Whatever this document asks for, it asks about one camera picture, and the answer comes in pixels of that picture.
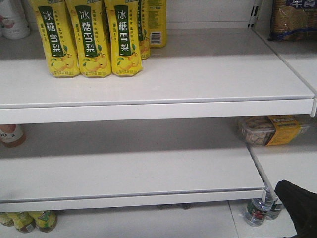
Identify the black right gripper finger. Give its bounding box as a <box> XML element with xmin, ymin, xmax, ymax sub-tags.
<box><xmin>274</xmin><ymin>180</ymin><xmax>317</xmax><ymax>238</ymax></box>

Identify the clear water bottle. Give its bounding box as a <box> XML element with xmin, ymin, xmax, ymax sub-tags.
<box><xmin>265</xmin><ymin>196</ymin><xmax>284</xmax><ymax>220</ymax></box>
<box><xmin>244</xmin><ymin>198</ymin><xmax>273</xmax><ymax>227</ymax></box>

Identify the clear cookie box yellow label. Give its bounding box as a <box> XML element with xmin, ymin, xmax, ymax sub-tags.
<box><xmin>237</xmin><ymin>115</ymin><xmax>317</xmax><ymax>146</ymax></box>

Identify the white metal shelving unit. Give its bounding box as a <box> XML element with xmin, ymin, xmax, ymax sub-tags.
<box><xmin>0</xmin><ymin>0</ymin><xmax>317</xmax><ymax>238</ymax></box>

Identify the biscuit pack blue label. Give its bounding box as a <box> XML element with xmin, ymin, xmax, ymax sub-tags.
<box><xmin>270</xmin><ymin>0</ymin><xmax>317</xmax><ymax>41</ymax></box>

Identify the yellow pear drink bottle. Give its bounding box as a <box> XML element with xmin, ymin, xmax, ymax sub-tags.
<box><xmin>104</xmin><ymin>0</ymin><xmax>143</xmax><ymax>77</ymax></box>
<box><xmin>148</xmin><ymin>0</ymin><xmax>167</xmax><ymax>48</ymax></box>
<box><xmin>138</xmin><ymin>0</ymin><xmax>151</xmax><ymax>60</ymax></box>
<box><xmin>29</xmin><ymin>0</ymin><xmax>80</xmax><ymax>78</ymax></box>
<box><xmin>66</xmin><ymin>0</ymin><xmax>112</xmax><ymax>78</ymax></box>

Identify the orange C100 juice bottle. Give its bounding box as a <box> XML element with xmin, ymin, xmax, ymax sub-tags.
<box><xmin>0</xmin><ymin>124</ymin><xmax>26</xmax><ymax>148</ymax></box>

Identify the white peach drink bottle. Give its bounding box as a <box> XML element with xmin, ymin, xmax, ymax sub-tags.
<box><xmin>0</xmin><ymin>0</ymin><xmax>31</xmax><ymax>40</ymax></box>

